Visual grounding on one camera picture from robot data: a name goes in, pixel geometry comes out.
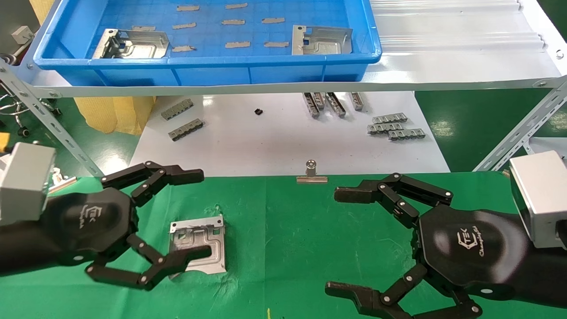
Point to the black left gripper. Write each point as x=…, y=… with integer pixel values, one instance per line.
x=84, y=226

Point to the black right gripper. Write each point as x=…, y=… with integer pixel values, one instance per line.
x=469, y=252

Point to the stamped metal bracket part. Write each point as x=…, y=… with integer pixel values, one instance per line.
x=137, y=46
x=323, y=44
x=199, y=237

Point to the green cloth mat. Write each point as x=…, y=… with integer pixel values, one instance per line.
x=288, y=243

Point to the silver binder clip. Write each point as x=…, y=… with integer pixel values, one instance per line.
x=64, y=181
x=312, y=178

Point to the yellow mesh bag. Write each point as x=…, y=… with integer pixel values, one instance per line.
x=113, y=115

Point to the white board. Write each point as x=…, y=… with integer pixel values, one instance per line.
x=266, y=146

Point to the perforated steel angle strut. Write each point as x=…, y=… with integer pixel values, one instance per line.
x=522, y=128
x=48, y=119

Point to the blue plastic bin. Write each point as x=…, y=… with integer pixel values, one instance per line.
x=212, y=71

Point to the chrome chair base with castors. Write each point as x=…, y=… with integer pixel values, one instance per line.
x=24, y=131

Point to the grey tape strip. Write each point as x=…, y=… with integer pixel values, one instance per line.
x=238, y=44
x=276, y=44
x=184, y=25
x=144, y=28
x=233, y=21
x=184, y=48
x=273, y=20
x=188, y=7
x=235, y=5

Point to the white corrugated shelf panel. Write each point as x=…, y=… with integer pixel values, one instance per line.
x=443, y=57

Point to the white flat plate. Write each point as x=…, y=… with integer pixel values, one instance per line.
x=549, y=144

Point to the small grey box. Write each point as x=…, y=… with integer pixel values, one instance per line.
x=22, y=34

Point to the grey metal rail part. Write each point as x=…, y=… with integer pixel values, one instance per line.
x=320, y=100
x=383, y=129
x=357, y=101
x=187, y=129
x=406, y=134
x=390, y=118
x=177, y=109
x=335, y=104
x=311, y=105

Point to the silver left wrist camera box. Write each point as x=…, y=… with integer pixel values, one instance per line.
x=24, y=186

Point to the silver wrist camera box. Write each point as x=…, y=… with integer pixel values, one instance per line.
x=540, y=199
x=24, y=186

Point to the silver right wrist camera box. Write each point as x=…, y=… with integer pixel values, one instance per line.
x=540, y=199

